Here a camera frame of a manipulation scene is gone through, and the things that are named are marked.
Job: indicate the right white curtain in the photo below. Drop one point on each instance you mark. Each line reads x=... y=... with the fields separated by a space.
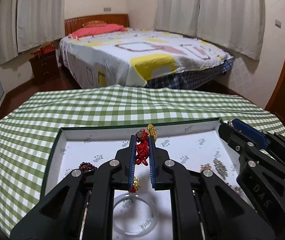
x=237 y=25

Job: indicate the red knot gold charm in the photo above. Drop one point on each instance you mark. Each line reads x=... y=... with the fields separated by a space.
x=141 y=154

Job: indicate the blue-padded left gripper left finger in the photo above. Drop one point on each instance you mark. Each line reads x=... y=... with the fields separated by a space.
x=131 y=166

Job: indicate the silver rhinestone brooch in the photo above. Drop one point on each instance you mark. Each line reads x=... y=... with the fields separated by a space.
x=220 y=168

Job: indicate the green white checkered tablecloth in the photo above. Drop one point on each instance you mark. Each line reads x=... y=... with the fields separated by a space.
x=27 y=134

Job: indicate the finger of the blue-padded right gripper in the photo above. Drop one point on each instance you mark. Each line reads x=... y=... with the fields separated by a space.
x=258 y=138

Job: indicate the bed with patterned sheet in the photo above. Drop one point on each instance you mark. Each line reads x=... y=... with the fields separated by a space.
x=140 y=58

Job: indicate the red cord gold ingot charm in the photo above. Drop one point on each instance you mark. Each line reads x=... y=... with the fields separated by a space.
x=151 y=131

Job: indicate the red pillow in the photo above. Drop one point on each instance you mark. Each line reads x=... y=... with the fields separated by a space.
x=97 y=30

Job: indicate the wall switch plate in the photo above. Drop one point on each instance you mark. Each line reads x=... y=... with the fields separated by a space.
x=277 y=23

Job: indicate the white curtain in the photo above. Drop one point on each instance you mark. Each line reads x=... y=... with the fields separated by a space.
x=237 y=25
x=26 y=24

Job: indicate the left white curtain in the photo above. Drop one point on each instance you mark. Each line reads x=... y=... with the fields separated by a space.
x=26 y=24

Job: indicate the dark wooden nightstand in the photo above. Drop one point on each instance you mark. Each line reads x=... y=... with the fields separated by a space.
x=45 y=67

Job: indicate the red boxes on nightstand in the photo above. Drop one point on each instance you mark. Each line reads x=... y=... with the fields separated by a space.
x=46 y=47

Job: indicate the green jewelry box tray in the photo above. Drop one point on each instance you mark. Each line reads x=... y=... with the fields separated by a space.
x=189 y=143

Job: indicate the pink pearl flower brooch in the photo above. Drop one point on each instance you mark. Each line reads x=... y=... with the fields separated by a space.
x=205 y=167

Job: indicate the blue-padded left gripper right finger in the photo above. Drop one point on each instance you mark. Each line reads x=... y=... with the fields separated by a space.
x=152 y=162

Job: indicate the pale jade bangle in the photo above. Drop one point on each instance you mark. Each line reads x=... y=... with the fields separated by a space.
x=134 y=215

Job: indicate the orange embroidered pillow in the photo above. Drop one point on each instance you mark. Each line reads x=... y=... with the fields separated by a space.
x=92 y=24

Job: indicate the wooden headboard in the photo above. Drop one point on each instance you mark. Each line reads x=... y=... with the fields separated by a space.
x=73 y=24

